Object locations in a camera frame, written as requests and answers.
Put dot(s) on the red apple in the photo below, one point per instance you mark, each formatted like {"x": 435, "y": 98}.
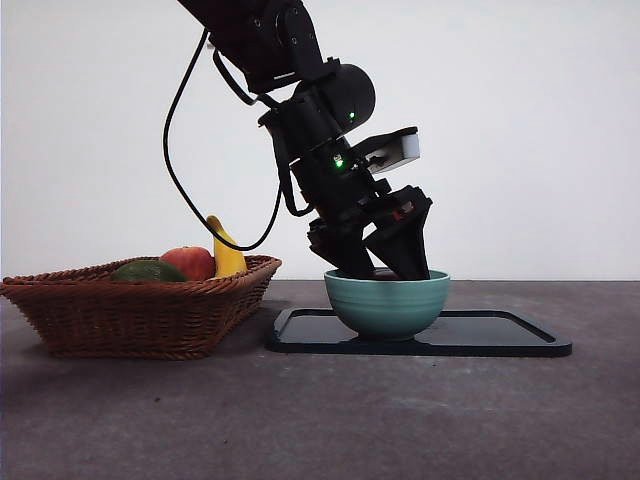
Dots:
{"x": 192, "y": 262}

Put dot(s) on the green avocado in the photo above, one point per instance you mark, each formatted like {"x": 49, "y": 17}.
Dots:
{"x": 147, "y": 272}

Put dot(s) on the teal ribbed bowl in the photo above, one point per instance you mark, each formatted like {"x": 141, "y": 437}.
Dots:
{"x": 387, "y": 307}

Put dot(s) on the brown wicker basket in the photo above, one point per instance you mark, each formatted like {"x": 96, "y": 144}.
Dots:
{"x": 125, "y": 320}

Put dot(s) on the black rectangular tray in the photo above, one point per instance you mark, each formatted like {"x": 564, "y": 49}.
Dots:
{"x": 490, "y": 337}

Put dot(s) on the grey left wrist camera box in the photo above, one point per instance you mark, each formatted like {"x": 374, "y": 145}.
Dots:
{"x": 407, "y": 147}

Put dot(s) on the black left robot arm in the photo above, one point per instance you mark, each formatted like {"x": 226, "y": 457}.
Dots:
{"x": 280, "y": 45}

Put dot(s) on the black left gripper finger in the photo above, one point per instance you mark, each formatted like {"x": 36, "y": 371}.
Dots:
{"x": 407, "y": 250}
{"x": 350, "y": 257}

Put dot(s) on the yellow banana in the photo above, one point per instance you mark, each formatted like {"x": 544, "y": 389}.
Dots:
{"x": 227, "y": 260}

